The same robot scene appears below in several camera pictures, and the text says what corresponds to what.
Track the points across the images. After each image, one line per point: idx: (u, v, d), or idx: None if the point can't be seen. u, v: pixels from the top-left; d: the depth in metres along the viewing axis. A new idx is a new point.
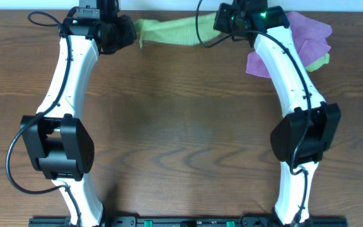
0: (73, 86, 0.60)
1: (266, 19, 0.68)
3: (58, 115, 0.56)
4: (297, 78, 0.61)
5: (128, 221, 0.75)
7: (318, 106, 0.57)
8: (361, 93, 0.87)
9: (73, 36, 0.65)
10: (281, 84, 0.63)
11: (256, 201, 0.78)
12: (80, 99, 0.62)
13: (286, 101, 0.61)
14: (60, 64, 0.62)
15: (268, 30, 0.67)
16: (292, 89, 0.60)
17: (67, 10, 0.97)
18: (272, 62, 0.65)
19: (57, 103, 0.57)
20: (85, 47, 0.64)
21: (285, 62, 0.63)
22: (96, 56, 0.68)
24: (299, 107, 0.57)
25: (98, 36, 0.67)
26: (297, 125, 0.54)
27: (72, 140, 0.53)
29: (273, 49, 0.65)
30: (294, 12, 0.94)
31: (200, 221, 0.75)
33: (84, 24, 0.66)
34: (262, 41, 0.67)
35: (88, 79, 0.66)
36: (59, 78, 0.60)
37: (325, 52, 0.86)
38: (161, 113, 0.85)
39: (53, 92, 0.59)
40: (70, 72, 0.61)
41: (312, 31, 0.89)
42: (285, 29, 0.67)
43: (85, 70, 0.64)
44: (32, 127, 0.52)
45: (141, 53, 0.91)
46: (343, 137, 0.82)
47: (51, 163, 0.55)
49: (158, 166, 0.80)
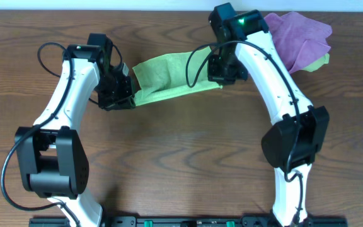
0: (73, 102, 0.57)
1: (244, 24, 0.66)
3: (54, 128, 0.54)
4: (282, 84, 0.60)
5: (128, 221, 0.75)
7: (306, 110, 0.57)
8: (361, 93, 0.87)
9: (76, 59, 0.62)
10: (266, 91, 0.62)
11: (256, 201, 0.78)
12: (78, 118, 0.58)
13: (273, 108, 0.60)
14: (60, 84, 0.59)
15: (247, 37, 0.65)
16: (277, 96, 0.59)
17: (67, 10, 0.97)
18: (255, 69, 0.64)
19: (55, 116, 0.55)
20: (87, 68, 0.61)
21: (268, 68, 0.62)
22: (97, 79, 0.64)
24: (288, 113, 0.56)
25: (101, 62, 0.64)
26: (289, 130, 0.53)
27: (66, 154, 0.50)
29: (255, 55, 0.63)
30: (294, 12, 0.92)
31: (200, 221, 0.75)
33: (87, 49, 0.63)
34: (244, 49, 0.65)
35: (87, 99, 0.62)
36: (58, 94, 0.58)
37: (325, 52, 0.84)
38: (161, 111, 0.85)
39: (51, 106, 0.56)
40: (69, 91, 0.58)
41: (312, 31, 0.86)
42: (265, 34, 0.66)
43: (86, 91, 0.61)
44: (28, 139, 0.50)
45: (141, 54, 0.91)
46: (343, 137, 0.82)
47: (42, 181, 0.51)
49: (157, 166, 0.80)
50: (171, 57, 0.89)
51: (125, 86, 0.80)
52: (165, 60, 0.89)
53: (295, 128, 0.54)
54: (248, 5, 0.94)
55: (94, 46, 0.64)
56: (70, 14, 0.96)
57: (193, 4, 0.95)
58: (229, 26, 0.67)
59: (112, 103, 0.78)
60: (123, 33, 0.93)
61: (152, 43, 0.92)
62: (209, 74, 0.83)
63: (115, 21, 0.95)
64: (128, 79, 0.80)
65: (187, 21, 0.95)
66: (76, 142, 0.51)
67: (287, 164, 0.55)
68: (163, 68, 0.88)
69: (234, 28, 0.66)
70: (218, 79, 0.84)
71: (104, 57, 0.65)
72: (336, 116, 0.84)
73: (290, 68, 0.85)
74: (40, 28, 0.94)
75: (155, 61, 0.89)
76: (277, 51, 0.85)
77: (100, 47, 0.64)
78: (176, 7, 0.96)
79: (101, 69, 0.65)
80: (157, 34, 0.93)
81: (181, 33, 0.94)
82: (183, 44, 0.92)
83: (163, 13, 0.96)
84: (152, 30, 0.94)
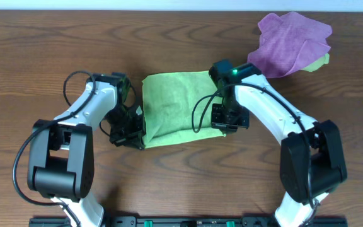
0: (92, 107, 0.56)
1: (239, 74, 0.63)
3: (72, 123, 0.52)
4: (282, 108, 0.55)
5: (128, 221, 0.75)
7: (312, 127, 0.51)
8: (361, 93, 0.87)
9: (101, 79, 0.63)
10: (271, 122, 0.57)
11: (256, 201, 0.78)
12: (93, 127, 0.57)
13: (279, 135, 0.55)
14: (82, 95, 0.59)
15: (243, 81, 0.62)
16: (279, 119, 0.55)
17: (67, 10, 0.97)
18: (254, 103, 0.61)
19: (74, 115, 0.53)
20: (109, 87, 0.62)
21: (267, 100, 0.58)
22: (114, 103, 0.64)
24: (292, 131, 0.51)
25: (120, 92, 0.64)
26: (299, 147, 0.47)
27: (78, 150, 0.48)
29: (252, 93, 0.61)
30: (294, 12, 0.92)
31: (200, 221, 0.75)
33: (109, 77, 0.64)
34: (242, 91, 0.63)
35: (100, 120, 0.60)
36: (79, 102, 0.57)
37: (325, 52, 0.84)
38: (164, 120, 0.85)
39: (72, 107, 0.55)
40: (89, 101, 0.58)
41: (312, 31, 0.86)
42: (258, 75, 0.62)
43: (102, 109, 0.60)
44: (44, 131, 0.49)
45: (141, 54, 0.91)
46: (343, 136, 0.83)
47: (46, 180, 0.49)
49: (158, 166, 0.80)
50: (180, 76, 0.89)
51: (137, 123, 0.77)
52: (174, 78, 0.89)
53: (307, 145, 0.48)
54: (248, 5, 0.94)
55: (117, 77, 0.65)
56: (70, 14, 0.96)
57: (193, 5, 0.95)
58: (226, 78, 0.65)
59: (123, 138, 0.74)
60: (123, 33, 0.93)
61: (152, 43, 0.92)
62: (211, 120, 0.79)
63: (114, 22, 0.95)
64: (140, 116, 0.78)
65: (187, 21, 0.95)
66: (89, 142, 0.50)
67: (311, 191, 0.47)
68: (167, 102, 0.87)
69: (230, 81, 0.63)
70: (221, 126, 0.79)
71: (123, 87, 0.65)
72: (336, 116, 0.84)
73: (290, 69, 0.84)
74: (40, 28, 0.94)
75: (164, 94, 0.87)
76: (278, 50, 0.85)
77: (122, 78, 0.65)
78: (176, 6, 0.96)
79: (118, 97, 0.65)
80: (157, 34, 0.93)
81: (181, 33, 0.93)
82: (183, 44, 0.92)
83: (163, 13, 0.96)
84: (152, 31, 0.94)
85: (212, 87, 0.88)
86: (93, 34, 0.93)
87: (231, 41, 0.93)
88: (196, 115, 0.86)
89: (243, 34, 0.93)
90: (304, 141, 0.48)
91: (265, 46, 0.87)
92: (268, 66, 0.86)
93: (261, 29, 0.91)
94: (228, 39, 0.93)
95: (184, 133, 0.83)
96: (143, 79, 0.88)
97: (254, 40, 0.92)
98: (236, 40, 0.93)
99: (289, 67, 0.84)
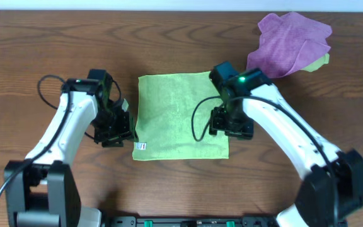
0: (67, 135, 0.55)
1: (247, 82, 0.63)
3: (46, 162, 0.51)
4: (301, 133, 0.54)
5: (128, 221, 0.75)
7: (335, 157, 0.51)
8: (361, 93, 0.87)
9: (75, 93, 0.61)
10: (286, 144, 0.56)
11: (255, 201, 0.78)
12: (73, 152, 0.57)
13: (295, 159, 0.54)
14: (57, 116, 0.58)
15: (253, 92, 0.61)
16: (299, 145, 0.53)
17: (67, 10, 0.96)
18: (267, 122, 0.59)
19: (48, 149, 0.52)
20: (84, 101, 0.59)
21: (283, 119, 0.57)
22: (94, 112, 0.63)
24: (316, 164, 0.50)
25: (100, 96, 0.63)
26: (323, 182, 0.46)
27: (57, 193, 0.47)
29: (264, 109, 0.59)
30: (294, 12, 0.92)
31: (200, 221, 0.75)
33: (87, 82, 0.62)
34: (251, 104, 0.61)
35: (82, 133, 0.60)
36: (53, 127, 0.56)
37: (325, 52, 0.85)
38: (160, 120, 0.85)
39: (46, 139, 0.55)
40: (65, 123, 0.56)
41: (312, 31, 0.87)
42: (268, 87, 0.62)
43: (81, 126, 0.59)
44: (17, 176, 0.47)
45: (141, 54, 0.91)
46: (343, 136, 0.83)
47: (29, 221, 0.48)
49: (157, 166, 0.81)
50: (178, 77, 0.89)
51: (123, 121, 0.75)
52: (172, 79, 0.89)
53: (331, 180, 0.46)
54: (247, 5, 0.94)
55: (94, 81, 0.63)
56: (70, 14, 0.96)
57: (193, 5, 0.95)
58: (232, 86, 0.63)
59: (115, 135, 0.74)
60: (123, 34, 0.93)
61: (152, 43, 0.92)
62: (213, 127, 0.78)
63: (114, 22, 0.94)
64: (126, 114, 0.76)
65: (187, 21, 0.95)
66: (68, 180, 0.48)
67: (333, 222, 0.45)
68: (164, 105, 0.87)
69: (237, 89, 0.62)
70: (235, 134, 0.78)
71: (103, 91, 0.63)
72: (335, 116, 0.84)
73: (290, 68, 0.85)
74: (40, 28, 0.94)
75: (162, 97, 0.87)
76: (277, 50, 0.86)
77: (100, 82, 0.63)
78: (176, 6, 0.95)
79: (99, 103, 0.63)
80: (156, 34, 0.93)
81: (181, 33, 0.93)
82: (182, 44, 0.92)
83: (163, 13, 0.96)
84: (152, 30, 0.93)
85: (210, 89, 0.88)
86: (93, 34, 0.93)
87: (231, 41, 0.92)
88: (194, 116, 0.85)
89: (243, 34, 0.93)
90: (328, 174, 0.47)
91: (265, 46, 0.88)
92: (268, 65, 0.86)
93: (261, 29, 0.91)
94: (228, 39, 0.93)
95: (179, 139, 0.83)
96: (140, 77, 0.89)
97: (254, 40, 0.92)
98: (236, 40, 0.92)
99: (289, 68, 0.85)
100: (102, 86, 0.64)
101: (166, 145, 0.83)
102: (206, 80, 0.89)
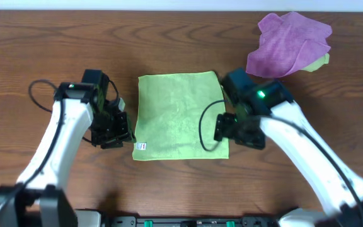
0: (61, 152, 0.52)
1: (266, 96, 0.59)
3: (39, 185, 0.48)
4: (329, 166, 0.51)
5: (128, 221, 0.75)
7: None
8: (361, 93, 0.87)
9: (69, 100, 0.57)
10: (310, 171, 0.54)
11: (255, 201, 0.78)
12: (67, 169, 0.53)
13: (321, 192, 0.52)
14: (50, 130, 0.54)
15: (273, 110, 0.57)
16: (327, 181, 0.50)
17: (67, 10, 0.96)
18: (290, 146, 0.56)
19: (40, 171, 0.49)
20: (79, 111, 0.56)
21: (307, 147, 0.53)
22: (90, 120, 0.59)
24: (346, 203, 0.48)
25: (95, 101, 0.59)
26: (352, 221, 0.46)
27: (51, 217, 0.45)
29: (287, 133, 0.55)
30: (294, 12, 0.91)
31: (200, 221, 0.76)
33: (81, 87, 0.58)
34: (271, 124, 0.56)
35: (77, 146, 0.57)
36: (46, 145, 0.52)
37: (325, 52, 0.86)
38: (160, 120, 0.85)
39: (38, 157, 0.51)
40: (58, 138, 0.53)
41: (312, 31, 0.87)
42: (290, 105, 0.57)
43: (75, 139, 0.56)
44: (9, 202, 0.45)
45: (141, 54, 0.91)
46: (343, 137, 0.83)
47: None
49: (158, 166, 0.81)
50: (178, 77, 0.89)
51: (121, 122, 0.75)
52: (172, 79, 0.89)
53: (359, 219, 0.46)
54: (247, 5, 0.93)
55: (89, 85, 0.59)
56: (70, 15, 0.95)
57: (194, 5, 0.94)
58: (250, 102, 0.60)
59: (113, 138, 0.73)
60: (123, 34, 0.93)
61: (152, 43, 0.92)
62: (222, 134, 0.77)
63: (114, 22, 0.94)
64: (123, 115, 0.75)
65: (188, 21, 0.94)
66: (63, 204, 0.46)
67: None
68: (164, 105, 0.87)
69: (255, 105, 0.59)
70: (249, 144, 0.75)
71: (97, 96, 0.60)
72: (335, 116, 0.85)
73: (290, 69, 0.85)
74: (40, 28, 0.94)
75: (162, 97, 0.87)
76: (278, 50, 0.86)
77: (95, 86, 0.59)
78: (176, 6, 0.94)
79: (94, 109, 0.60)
80: (157, 34, 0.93)
81: (181, 33, 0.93)
82: (182, 44, 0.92)
83: (163, 12, 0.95)
84: (152, 30, 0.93)
85: (210, 90, 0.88)
86: (94, 34, 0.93)
87: (231, 41, 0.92)
88: (193, 116, 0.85)
89: (243, 34, 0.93)
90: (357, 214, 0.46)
91: (264, 46, 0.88)
92: (268, 66, 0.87)
93: (261, 29, 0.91)
94: (228, 39, 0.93)
95: (179, 140, 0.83)
96: (140, 77, 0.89)
97: (254, 40, 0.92)
98: (236, 41, 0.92)
99: (289, 68, 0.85)
100: (97, 91, 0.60)
101: (165, 145, 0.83)
102: (206, 81, 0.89)
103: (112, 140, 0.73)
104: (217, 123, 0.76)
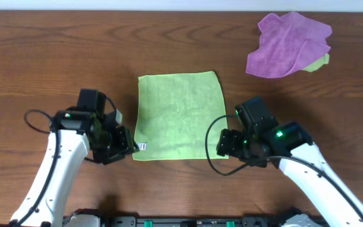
0: (56, 189, 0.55)
1: (285, 137, 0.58)
3: (34, 222, 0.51)
4: (348, 207, 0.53)
5: (128, 221, 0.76)
7: None
8: (361, 93, 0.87)
9: (63, 130, 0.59)
10: (329, 212, 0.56)
11: (255, 201, 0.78)
12: (63, 205, 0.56)
13: None
14: (45, 164, 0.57)
15: (292, 151, 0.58)
16: (346, 222, 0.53)
17: (65, 9, 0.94)
18: (309, 187, 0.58)
19: (35, 209, 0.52)
20: (74, 144, 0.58)
21: (327, 188, 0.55)
22: (86, 151, 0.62)
24: None
25: (92, 130, 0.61)
26: None
27: None
29: (306, 173, 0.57)
30: (294, 12, 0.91)
31: (200, 221, 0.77)
33: (78, 116, 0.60)
34: (290, 166, 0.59)
35: (74, 179, 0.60)
36: (41, 180, 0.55)
37: (325, 52, 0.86)
38: (160, 120, 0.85)
39: (33, 194, 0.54)
40: (53, 172, 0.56)
41: (312, 31, 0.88)
42: (310, 146, 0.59)
43: (70, 172, 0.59)
44: None
45: (141, 54, 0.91)
46: (341, 137, 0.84)
47: None
49: (157, 166, 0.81)
50: (178, 77, 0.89)
51: (120, 137, 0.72)
52: (172, 79, 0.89)
53: None
54: (246, 5, 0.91)
55: (86, 113, 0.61)
56: (69, 14, 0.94)
57: None
58: (268, 142, 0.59)
59: (116, 154, 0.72)
60: (123, 34, 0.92)
61: (152, 43, 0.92)
62: (220, 152, 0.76)
63: (113, 22, 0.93)
64: (122, 129, 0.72)
65: (188, 21, 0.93)
66: None
67: None
68: (164, 106, 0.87)
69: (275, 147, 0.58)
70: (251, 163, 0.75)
71: (94, 124, 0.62)
72: (334, 117, 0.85)
73: (290, 69, 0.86)
74: (38, 28, 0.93)
75: (162, 98, 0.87)
76: (278, 50, 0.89)
77: (91, 115, 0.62)
78: (175, 6, 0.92)
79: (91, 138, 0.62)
80: (156, 34, 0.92)
81: (181, 33, 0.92)
82: (182, 44, 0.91)
83: (163, 12, 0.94)
84: (151, 30, 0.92)
85: (210, 90, 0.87)
86: (93, 34, 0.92)
87: (232, 41, 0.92)
88: (193, 116, 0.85)
89: (244, 34, 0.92)
90: None
91: (265, 47, 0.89)
92: (268, 66, 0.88)
93: (261, 29, 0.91)
94: (228, 38, 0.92)
95: (179, 140, 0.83)
96: (140, 77, 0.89)
97: (254, 40, 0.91)
98: (236, 40, 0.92)
99: (289, 69, 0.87)
100: (93, 119, 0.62)
101: (165, 145, 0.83)
102: (205, 80, 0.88)
103: (115, 156, 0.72)
104: (221, 138, 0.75)
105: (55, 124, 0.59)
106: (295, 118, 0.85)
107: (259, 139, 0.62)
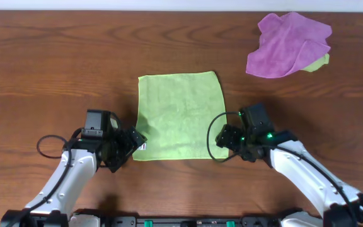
0: (67, 187, 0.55)
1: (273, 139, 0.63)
3: (45, 212, 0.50)
4: (321, 178, 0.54)
5: (128, 221, 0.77)
7: (356, 198, 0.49)
8: (362, 94, 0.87)
9: (77, 149, 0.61)
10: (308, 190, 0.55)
11: (256, 201, 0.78)
12: (71, 205, 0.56)
13: (318, 204, 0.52)
14: (58, 169, 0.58)
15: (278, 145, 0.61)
16: (319, 188, 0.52)
17: (65, 9, 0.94)
18: (292, 172, 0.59)
19: (47, 200, 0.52)
20: (86, 157, 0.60)
21: (305, 167, 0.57)
22: (94, 170, 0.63)
24: (336, 203, 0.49)
25: (99, 156, 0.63)
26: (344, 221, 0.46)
27: None
29: (288, 159, 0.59)
30: (294, 12, 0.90)
31: (200, 221, 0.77)
33: (89, 142, 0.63)
34: (276, 157, 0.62)
35: (80, 191, 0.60)
36: (53, 180, 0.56)
37: (325, 52, 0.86)
38: (160, 120, 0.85)
39: (45, 190, 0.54)
40: (65, 176, 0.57)
41: (312, 31, 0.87)
42: (295, 142, 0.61)
43: (80, 181, 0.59)
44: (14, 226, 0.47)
45: (142, 54, 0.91)
46: (341, 138, 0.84)
47: None
49: (157, 166, 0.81)
50: (178, 77, 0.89)
51: (123, 138, 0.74)
52: (172, 79, 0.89)
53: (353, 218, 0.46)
54: (247, 5, 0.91)
55: (94, 141, 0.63)
56: (70, 14, 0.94)
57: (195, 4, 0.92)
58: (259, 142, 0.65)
59: (130, 149, 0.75)
60: (123, 34, 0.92)
61: (152, 43, 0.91)
62: (219, 143, 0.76)
63: (114, 22, 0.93)
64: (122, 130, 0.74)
65: (188, 21, 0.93)
66: None
67: None
68: (165, 105, 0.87)
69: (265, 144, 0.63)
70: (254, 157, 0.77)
71: (102, 151, 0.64)
72: (334, 117, 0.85)
73: (290, 69, 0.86)
74: (38, 28, 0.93)
75: (162, 97, 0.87)
76: (278, 50, 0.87)
77: (99, 142, 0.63)
78: (176, 6, 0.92)
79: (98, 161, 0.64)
80: (157, 34, 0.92)
81: (182, 33, 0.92)
82: (183, 45, 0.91)
83: (164, 12, 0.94)
84: (152, 30, 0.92)
85: (210, 90, 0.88)
86: (93, 34, 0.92)
87: (232, 41, 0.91)
88: (194, 116, 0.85)
89: (244, 34, 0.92)
90: (349, 214, 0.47)
91: (265, 47, 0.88)
92: (268, 66, 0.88)
93: (261, 29, 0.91)
94: (228, 38, 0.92)
95: (179, 140, 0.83)
96: (140, 77, 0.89)
97: (255, 40, 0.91)
98: (236, 40, 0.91)
99: (288, 69, 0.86)
100: (101, 146, 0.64)
101: (166, 145, 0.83)
102: (205, 80, 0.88)
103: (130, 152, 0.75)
104: (222, 132, 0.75)
105: (69, 143, 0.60)
106: (294, 118, 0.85)
107: (254, 140, 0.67)
